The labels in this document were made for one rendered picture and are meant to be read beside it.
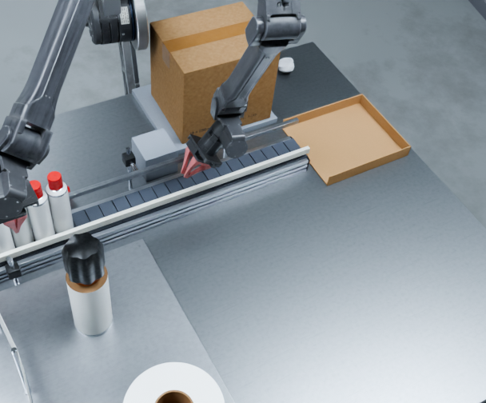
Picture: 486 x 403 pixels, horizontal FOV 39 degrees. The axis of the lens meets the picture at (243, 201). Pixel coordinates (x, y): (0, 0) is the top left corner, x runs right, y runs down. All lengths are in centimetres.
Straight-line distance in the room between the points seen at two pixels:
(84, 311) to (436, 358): 85
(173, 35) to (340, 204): 67
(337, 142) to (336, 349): 71
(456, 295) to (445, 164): 159
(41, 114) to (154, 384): 57
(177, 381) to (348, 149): 100
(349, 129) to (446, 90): 168
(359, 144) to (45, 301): 105
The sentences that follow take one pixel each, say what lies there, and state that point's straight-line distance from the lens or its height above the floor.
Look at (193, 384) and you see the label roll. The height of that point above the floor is 102.
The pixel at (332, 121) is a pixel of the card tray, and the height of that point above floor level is 83.
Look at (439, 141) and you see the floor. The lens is 354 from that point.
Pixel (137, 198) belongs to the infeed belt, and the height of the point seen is 88.
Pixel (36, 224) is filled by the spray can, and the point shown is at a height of 97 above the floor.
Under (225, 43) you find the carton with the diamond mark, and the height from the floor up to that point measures 112.
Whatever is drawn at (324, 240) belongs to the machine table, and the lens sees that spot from 191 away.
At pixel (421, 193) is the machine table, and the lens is 210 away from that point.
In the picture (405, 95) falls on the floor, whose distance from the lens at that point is 373.
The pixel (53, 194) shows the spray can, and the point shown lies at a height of 104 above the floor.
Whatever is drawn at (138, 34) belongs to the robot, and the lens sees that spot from 198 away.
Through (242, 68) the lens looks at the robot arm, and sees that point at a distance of 159.
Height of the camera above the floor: 233
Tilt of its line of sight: 50 degrees down
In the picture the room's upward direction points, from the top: 8 degrees clockwise
